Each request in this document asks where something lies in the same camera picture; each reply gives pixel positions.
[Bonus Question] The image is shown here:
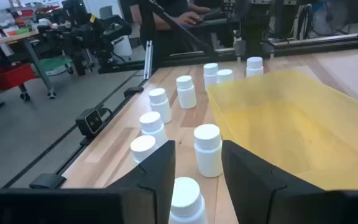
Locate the yellow translucent plastic basket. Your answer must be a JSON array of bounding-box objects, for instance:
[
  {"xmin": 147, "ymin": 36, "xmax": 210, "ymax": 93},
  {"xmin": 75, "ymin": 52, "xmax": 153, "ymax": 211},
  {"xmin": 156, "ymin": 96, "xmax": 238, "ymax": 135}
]
[{"xmin": 206, "ymin": 70, "xmax": 358, "ymax": 191}]

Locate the black table-level camera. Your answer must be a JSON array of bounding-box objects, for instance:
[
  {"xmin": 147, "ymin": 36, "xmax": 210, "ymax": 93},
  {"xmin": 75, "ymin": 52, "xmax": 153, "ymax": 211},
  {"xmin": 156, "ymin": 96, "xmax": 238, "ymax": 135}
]
[{"xmin": 75, "ymin": 107, "xmax": 113, "ymax": 139}]

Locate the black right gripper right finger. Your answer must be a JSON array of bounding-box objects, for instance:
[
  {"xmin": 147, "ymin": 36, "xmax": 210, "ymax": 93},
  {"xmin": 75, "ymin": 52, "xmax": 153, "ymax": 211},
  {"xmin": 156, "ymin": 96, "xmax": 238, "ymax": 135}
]
[{"xmin": 222, "ymin": 139, "xmax": 324, "ymax": 224}]

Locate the white pill bottle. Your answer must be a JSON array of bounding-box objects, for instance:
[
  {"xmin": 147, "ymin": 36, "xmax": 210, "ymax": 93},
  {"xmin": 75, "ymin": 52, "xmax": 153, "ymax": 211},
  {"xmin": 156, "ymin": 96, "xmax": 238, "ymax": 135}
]
[
  {"xmin": 203, "ymin": 62, "xmax": 219, "ymax": 91},
  {"xmin": 176, "ymin": 75, "xmax": 198, "ymax": 110},
  {"xmin": 216, "ymin": 68, "xmax": 234, "ymax": 93},
  {"xmin": 246, "ymin": 56, "xmax": 264, "ymax": 78},
  {"xmin": 130, "ymin": 134, "xmax": 160, "ymax": 165},
  {"xmin": 149, "ymin": 88, "xmax": 173, "ymax": 124},
  {"xmin": 168, "ymin": 176, "xmax": 209, "ymax": 224},
  {"xmin": 193, "ymin": 123, "xmax": 224, "ymax": 178},
  {"xmin": 139, "ymin": 111, "xmax": 169, "ymax": 147}
]

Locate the black table clamp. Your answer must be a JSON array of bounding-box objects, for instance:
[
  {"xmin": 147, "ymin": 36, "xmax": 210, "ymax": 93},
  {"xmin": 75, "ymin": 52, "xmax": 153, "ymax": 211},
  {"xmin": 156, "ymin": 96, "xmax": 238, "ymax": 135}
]
[
  {"xmin": 123, "ymin": 86, "xmax": 145, "ymax": 99},
  {"xmin": 29, "ymin": 173, "xmax": 67, "ymax": 190}
]

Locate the grey floor fan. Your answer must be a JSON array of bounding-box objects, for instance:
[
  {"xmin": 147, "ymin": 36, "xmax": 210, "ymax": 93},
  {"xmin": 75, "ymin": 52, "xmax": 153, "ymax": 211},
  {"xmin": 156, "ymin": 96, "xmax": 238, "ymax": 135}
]
[{"xmin": 311, "ymin": 0, "xmax": 351, "ymax": 37}]

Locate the white plastic bucket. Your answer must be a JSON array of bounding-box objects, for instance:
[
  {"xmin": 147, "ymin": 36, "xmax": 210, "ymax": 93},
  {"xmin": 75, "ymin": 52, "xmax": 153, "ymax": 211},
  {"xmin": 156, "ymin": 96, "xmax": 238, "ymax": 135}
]
[{"xmin": 112, "ymin": 35, "xmax": 133, "ymax": 57}]

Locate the wooden workbench with grey legs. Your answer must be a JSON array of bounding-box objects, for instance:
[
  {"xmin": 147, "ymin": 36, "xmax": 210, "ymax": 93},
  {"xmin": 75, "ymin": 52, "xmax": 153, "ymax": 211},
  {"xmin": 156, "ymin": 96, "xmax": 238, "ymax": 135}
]
[{"xmin": 0, "ymin": 29, "xmax": 58, "ymax": 101}]

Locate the shelf with coloured boxes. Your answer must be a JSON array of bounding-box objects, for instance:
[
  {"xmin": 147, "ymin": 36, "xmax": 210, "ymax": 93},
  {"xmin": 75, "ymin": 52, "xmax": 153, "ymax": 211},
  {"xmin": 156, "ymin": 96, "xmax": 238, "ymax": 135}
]
[{"xmin": 0, "ymin": 0, "xmax": 62, "ymax": 35}]

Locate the red plastic bin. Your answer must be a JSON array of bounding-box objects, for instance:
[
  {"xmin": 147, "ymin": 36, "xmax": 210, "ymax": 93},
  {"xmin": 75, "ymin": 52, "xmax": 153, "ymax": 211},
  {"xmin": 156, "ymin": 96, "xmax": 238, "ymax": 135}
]
[{"xmin": 0, "ymin": 63, "xmax": 36, "ymax": 91}]

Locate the person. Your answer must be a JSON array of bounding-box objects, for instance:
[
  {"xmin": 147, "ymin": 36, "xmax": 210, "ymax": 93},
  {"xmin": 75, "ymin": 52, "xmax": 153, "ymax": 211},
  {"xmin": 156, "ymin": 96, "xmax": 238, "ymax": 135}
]
[{"xmin": 128, "ymin": 0, "xmax": 213, "ymax": 57}]

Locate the green plastic tub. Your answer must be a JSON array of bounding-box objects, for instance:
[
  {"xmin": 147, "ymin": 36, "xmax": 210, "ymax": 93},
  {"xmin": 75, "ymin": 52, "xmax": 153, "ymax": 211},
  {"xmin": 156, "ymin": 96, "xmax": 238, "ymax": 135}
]
[{"xmin": 37, "ymin": 56, "xmax": 74, "ymax": 77}]

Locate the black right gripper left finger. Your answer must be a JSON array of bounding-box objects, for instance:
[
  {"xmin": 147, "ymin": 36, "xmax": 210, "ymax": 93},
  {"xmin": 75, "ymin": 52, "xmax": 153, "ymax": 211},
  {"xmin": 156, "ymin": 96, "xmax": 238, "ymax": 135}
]
[{"xmin": 107, "ymin": 139, "xmax": 176, "ymax": 224}]

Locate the person's hand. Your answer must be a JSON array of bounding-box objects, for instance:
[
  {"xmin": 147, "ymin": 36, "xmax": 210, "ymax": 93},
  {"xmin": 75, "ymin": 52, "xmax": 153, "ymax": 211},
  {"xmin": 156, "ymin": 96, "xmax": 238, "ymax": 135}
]
[{"xmin": 175, "ymin": 11, "xmax": 200, "ymax": 26}]

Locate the silver aluminium bracket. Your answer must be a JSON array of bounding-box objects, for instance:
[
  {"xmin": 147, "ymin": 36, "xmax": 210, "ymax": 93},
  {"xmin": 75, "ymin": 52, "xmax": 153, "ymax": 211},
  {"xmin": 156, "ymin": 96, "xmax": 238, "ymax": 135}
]
[{"xmin": 144, "ymin": 40, "xmax": 154, "ymax": 80}]

